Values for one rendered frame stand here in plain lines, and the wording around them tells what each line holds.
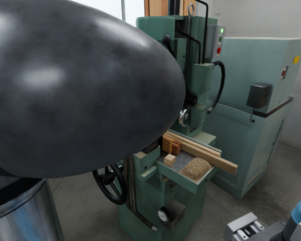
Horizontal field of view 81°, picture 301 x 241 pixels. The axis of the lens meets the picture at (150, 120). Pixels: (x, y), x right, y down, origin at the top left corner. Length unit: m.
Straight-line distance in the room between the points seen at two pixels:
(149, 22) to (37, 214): 0.74
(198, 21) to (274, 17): 2.13
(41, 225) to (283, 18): 3.00
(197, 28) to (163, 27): 0.22
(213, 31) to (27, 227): 1.01
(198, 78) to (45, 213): 0.88
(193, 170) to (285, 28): 2.49
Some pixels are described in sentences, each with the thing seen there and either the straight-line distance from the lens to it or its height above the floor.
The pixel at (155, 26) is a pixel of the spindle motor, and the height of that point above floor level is 1.47.
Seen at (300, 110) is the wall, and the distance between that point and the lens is 3.03.
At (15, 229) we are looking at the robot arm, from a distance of 0.21.
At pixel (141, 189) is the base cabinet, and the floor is 0.63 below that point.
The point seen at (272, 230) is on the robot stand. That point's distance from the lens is 0.85.
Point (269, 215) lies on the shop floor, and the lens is 2.06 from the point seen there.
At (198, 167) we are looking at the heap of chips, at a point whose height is 0.93.
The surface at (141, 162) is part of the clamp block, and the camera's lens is 0.80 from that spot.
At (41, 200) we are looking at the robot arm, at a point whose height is 1.30.
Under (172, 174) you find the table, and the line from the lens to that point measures 0.84.
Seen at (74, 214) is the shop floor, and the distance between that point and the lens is 1.90.
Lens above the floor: 1.44
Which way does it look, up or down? 26 degrees down
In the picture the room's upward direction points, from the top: straight up
